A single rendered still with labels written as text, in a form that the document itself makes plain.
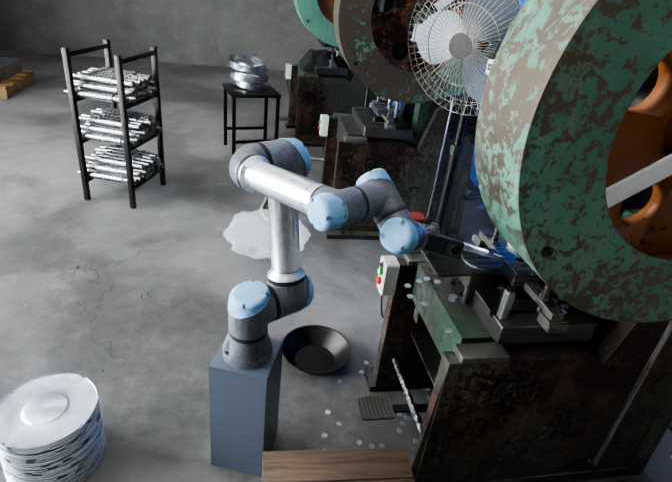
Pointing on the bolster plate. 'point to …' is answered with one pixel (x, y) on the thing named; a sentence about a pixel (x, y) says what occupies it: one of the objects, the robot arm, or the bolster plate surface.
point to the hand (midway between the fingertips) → (436, 240)
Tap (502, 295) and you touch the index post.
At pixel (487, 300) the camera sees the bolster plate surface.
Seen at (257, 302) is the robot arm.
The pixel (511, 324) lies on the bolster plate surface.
